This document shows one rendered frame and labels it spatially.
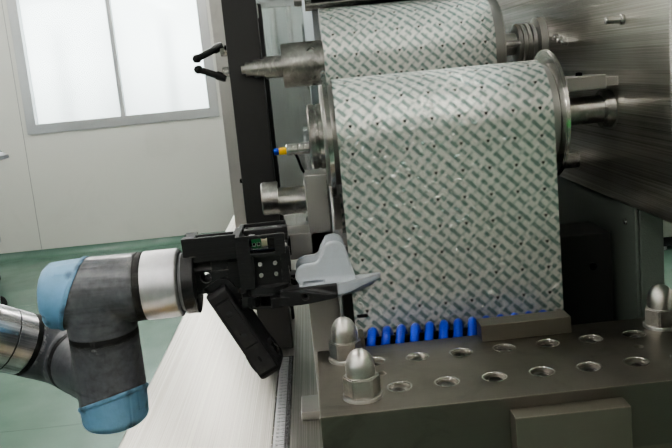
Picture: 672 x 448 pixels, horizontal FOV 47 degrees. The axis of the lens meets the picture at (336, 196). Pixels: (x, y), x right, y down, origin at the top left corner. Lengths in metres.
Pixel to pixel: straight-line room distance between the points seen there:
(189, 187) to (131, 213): 0.53
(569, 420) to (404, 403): 0.14
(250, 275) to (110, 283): 0.15
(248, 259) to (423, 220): 0.19
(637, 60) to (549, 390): 0.36
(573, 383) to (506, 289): 0.19
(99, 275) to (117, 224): 5.85
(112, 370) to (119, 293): 0.09
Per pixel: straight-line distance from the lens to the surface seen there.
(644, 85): 0.87
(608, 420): 0.72
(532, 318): 0.85
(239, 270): 0.82
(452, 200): 0.85
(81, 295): 0.86
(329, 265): 0.83
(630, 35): 0.90
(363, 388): 0.71
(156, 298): 0.84
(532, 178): 0.87
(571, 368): 0.77
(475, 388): 0.73
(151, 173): 6.57
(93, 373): 0.88
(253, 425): 1.00
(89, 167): 6.68
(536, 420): 0.70
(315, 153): 0.86
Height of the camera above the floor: 1.33
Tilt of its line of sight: 9 degrees down
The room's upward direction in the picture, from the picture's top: 5 degrees counter-clockwise
